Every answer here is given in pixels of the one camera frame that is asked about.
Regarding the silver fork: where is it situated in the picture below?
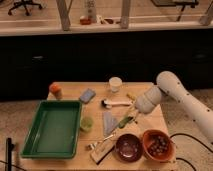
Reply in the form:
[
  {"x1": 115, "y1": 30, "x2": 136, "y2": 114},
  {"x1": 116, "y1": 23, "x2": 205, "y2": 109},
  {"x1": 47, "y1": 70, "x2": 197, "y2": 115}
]
[{"x1": 85, "y1": 133, "x2": 116, "y2": 151}]

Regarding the dark maroon bowl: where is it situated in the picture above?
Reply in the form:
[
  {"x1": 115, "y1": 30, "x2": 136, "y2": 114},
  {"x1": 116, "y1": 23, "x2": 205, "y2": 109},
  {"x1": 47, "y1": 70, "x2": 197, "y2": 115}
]
[{"x1": 115, "y1": 134, "x2": 143, "y2": 162}]

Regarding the black stand post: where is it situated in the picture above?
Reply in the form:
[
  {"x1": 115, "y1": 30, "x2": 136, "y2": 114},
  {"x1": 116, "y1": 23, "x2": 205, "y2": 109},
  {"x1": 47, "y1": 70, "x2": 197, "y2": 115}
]
[{"x1": 5, "y1": 138, "x2": 14, "y2": 171}]

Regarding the red object on shelf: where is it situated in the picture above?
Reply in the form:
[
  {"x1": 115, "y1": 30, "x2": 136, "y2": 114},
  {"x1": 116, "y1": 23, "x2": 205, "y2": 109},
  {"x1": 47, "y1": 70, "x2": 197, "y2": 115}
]
[{"x1": 80, "y1": 16, "x2": 91, "y2": 25}]

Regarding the orange bowl with nuts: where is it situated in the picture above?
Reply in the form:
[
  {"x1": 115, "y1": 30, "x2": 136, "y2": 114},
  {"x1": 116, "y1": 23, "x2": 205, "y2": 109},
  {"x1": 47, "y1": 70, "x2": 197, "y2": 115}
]
[{"x1": 141, "y1": 129, "x2": 174, "y2": 162}]

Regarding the small green cup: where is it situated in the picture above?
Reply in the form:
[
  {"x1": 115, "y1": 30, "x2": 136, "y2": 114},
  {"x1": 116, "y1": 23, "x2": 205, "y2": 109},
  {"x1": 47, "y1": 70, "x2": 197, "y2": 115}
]
[{"x1": 80, "y1": 117, "x2": 93, "y2": 132}]

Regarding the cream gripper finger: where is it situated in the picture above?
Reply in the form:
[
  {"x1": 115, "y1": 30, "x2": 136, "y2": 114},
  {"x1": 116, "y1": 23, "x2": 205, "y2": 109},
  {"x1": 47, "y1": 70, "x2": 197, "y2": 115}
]
[{"x1": 133, "y1": 110, "x2": 140, "y2": 123}]

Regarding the yellow banana toy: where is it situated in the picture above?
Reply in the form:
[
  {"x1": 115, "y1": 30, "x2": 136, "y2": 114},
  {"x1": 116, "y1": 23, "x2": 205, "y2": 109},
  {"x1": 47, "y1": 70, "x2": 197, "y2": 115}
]
[{"x1": 127, "y1": 93, "x2": 136, "y2": 101}]

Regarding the black cable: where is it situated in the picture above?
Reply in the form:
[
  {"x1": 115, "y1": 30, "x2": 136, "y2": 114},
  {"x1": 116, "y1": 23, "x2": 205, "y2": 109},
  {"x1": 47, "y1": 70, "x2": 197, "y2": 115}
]
[{"x1": 169, "y1": 132, "x2": 213, "y2": 171}]

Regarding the green pepper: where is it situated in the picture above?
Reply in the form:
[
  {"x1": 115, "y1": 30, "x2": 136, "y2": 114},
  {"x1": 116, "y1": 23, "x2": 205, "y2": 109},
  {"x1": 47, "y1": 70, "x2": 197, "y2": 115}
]
[{"x1": 118, "y1": 116, "x2": 133, "y2": 129}]

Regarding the white handled brush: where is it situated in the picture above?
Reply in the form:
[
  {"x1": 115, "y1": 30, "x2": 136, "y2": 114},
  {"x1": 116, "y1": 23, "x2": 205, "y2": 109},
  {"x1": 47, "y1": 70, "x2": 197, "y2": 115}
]
[{"x1": 101, "y1": 99, "x2": 133, "y2": 109}]

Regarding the blue sponge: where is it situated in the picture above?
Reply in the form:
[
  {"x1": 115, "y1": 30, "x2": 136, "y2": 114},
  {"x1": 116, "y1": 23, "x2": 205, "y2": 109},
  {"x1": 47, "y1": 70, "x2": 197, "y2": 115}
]
[{"x1": 79, "y1": 89, "x2": 96, "y2": 104}]

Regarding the wooden block with black edge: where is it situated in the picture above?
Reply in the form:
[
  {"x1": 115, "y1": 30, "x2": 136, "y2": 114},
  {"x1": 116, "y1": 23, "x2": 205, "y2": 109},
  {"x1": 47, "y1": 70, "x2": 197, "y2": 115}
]
[{"x1": 90, "y1": 140, "x2": 114, "y2": 164}]

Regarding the green plastic tray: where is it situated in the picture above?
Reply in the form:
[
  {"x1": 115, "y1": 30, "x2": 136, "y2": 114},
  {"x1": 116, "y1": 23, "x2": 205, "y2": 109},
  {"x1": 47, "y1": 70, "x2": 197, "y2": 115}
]
[{"x1": 21, "y1": 100, "x2": 82, "y2": 159}]

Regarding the grey triangular cloth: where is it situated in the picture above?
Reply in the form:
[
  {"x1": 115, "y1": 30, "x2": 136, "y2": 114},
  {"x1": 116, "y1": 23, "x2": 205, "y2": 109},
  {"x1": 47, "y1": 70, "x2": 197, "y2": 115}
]
[{"x1": 102, "y1": 112, "x2": 118, "y2": 137}]

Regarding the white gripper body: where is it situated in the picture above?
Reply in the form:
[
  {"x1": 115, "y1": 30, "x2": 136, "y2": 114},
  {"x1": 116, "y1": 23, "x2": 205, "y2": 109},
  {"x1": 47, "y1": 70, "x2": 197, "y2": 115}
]
[{"x1": 135, "y1": 86, "x2": 162, "y2": 114}]

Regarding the black office chair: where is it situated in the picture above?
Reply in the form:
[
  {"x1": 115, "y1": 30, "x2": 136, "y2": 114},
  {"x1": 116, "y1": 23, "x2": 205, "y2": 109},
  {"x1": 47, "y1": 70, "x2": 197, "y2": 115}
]
[{"x1": 8, "y1": 0, "x2": 43, "y2": 16}]

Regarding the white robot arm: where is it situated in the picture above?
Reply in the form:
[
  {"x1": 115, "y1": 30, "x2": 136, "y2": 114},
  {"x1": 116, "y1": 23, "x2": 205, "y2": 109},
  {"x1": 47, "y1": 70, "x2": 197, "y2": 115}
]
[{"x1": 134, "y1": 71, "x2": 213, "y2": 143}]

